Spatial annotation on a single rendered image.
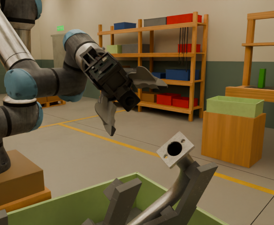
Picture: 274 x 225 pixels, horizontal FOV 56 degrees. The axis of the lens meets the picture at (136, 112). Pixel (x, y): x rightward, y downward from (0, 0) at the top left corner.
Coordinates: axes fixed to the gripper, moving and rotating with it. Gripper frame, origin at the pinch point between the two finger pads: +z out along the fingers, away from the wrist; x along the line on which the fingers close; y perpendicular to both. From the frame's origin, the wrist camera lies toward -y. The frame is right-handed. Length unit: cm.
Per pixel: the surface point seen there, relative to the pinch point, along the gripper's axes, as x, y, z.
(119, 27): 118, -330, -536
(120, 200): -11.0, 6.6, 15.2
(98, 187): -23.0, -22.6, -8.6
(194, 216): -6.7, -27.1, 13.7
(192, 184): -1.7, -3.9, 16.4
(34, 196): -46, -28, -27
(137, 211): -20.7, -36.9, -1.8
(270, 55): 261, -375, -213
